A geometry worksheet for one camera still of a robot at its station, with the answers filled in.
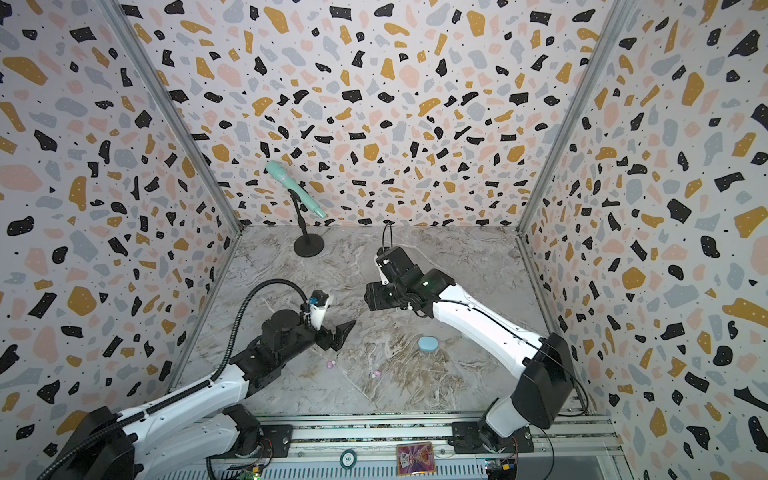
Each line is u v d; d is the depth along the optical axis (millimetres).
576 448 757
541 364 431
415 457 703
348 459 715
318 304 678
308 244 1132
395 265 582
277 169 917
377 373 849
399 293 568
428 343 900
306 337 641
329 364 854
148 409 445
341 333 715
